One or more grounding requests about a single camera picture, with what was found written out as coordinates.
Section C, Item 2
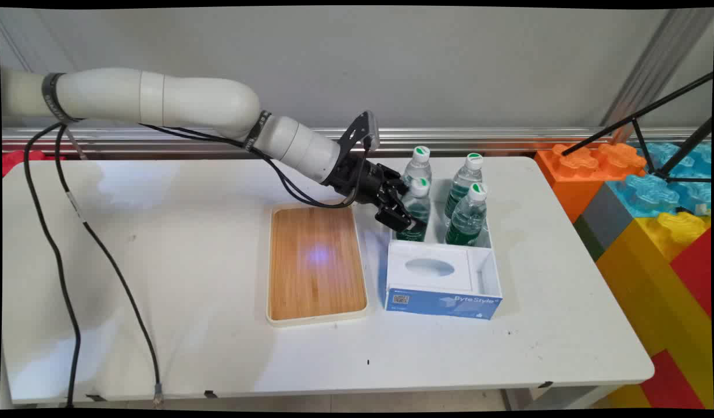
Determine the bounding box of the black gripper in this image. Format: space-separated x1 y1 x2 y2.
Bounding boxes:
323 152 427 234

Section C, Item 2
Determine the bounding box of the water bottle green label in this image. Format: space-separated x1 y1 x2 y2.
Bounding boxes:
445 182 489 247
444 153 484 224
396 177 432 242
402 145 433 190

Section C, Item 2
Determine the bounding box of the bamboo tray with cream rim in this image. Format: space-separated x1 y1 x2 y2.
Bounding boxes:
266 200 370 327

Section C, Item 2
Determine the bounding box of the blue and white cardboard box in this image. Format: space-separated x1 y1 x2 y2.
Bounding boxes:
385 173 503 321

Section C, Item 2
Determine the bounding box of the orange giant building block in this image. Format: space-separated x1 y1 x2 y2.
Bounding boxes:
533 142 648 225

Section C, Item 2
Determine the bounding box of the green giant building block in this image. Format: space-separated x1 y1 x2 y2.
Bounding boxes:
572 215 606 263

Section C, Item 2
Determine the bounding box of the grey giant building block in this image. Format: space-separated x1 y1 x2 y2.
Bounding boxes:
580 182 635 251

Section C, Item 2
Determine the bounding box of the black tripod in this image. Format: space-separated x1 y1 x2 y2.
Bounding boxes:
560 72 713 184

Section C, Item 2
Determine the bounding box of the yellow giant building block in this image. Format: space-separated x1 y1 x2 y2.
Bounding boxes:
595 211 714 407

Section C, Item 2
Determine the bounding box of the blue giant building block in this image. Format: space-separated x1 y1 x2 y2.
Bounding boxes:
605 142 713 219

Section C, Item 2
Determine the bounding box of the diagonal aluminium profile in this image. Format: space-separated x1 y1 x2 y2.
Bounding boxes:
600 8 714 145

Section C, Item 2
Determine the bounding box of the red giant building block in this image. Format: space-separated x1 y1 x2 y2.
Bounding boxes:
640 348 707 410
669 229 713 319

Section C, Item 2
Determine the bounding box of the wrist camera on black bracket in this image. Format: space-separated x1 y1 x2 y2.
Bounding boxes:
336 110 382 162

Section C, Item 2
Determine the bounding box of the horizontal aluminium rail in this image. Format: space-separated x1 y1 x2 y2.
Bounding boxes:
1 125 712 158

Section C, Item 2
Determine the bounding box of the black cable to gripper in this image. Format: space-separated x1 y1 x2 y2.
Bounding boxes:
139 122 372 208

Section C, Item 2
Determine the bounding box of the thin black hanging cable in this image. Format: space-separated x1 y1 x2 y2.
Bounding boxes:
55 123 163 407

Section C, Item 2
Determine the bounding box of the thick black hanging cable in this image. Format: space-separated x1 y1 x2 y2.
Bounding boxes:
22 121 82 408

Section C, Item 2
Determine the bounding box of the black strap on arm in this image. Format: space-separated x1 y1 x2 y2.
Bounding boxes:
41 72 83 124

